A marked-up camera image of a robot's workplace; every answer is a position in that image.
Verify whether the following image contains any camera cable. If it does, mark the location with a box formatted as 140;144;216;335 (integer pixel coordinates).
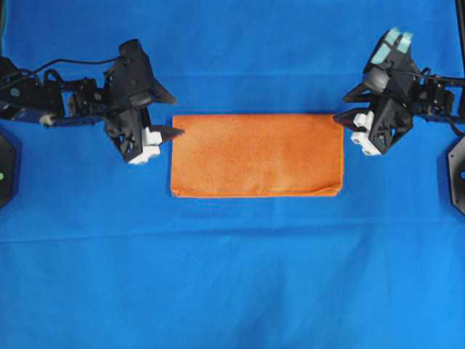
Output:
0;56;123;92
406;71;465;81

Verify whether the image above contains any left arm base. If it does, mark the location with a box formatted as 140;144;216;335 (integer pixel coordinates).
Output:
1;127;22;209

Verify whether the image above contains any orange towel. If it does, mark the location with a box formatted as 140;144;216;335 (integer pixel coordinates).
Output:
171;113;344;198

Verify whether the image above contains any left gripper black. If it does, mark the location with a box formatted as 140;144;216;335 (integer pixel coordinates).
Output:
104;58;185;165

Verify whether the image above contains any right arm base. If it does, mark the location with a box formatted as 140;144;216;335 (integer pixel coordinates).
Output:
447;137;465;214

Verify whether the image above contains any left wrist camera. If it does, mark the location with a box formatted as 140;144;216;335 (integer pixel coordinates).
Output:
118;39;150;67

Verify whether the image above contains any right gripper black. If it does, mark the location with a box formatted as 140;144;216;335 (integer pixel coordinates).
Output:
333;73;418;156

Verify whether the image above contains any right camera cable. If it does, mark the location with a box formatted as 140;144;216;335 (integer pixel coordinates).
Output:
406;71;465;81

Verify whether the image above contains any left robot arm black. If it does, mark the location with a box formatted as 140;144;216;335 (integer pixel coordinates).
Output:
1;52;184;164

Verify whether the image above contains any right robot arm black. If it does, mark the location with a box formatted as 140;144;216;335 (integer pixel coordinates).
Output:
333;57;464;156

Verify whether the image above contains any left camera cable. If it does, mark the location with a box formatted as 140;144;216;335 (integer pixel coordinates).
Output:
0;56;123;92

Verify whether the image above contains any blue table cloth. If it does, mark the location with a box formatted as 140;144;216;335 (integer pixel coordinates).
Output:
1;1;464;348

